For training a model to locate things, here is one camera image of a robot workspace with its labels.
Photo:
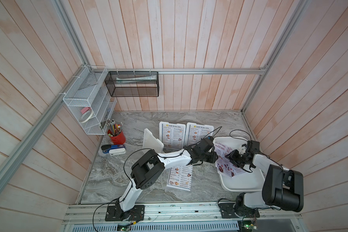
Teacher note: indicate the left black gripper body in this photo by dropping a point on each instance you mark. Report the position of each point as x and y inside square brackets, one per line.
[209, 157]

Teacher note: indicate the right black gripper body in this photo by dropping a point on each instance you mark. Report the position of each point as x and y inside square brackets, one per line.
[239, 159]

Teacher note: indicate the pink new menu sheet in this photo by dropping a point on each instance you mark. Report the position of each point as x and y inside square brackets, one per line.
[224, 166]

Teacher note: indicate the old dim sum menu sheet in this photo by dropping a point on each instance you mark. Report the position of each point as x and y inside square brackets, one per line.
[180, 177]

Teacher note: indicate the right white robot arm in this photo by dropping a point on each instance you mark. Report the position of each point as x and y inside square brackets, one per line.
[283, 188]

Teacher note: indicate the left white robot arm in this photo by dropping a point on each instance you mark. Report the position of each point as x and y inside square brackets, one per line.
[150, 166]

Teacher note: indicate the white plastic tray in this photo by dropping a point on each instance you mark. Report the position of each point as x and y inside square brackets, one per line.
[251, 181]

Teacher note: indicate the blue white stapler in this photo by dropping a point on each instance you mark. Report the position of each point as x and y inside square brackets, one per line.
[113, 149]

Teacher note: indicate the red pencil cup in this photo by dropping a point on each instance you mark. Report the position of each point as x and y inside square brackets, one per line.
[115, 132]

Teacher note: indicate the white tape roll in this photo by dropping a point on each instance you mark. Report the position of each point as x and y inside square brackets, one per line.
[86, 116]

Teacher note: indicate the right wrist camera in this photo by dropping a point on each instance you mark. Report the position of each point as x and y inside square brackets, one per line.
[242, 149]

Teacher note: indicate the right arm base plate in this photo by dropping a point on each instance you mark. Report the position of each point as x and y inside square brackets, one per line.
[233, 210]

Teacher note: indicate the aluminium rail base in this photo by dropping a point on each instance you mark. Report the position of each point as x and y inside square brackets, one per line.
[94, 214]

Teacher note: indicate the black mesh wall basket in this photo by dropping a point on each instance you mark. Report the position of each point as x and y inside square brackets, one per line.
[132, 83]

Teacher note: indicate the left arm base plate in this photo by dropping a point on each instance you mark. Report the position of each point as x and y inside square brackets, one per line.
[115, 213]

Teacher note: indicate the white wire wall shelf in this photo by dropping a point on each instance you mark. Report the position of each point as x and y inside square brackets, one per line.
[88, 91]

